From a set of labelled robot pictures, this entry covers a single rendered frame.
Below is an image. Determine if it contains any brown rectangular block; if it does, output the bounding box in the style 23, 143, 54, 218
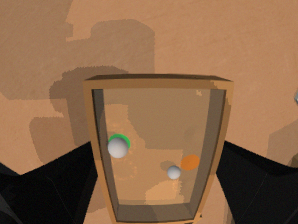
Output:
290, 153, 298, 168

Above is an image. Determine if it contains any wooden ball tray with clear cover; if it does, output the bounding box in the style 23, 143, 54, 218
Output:
82, 74, 234, 224

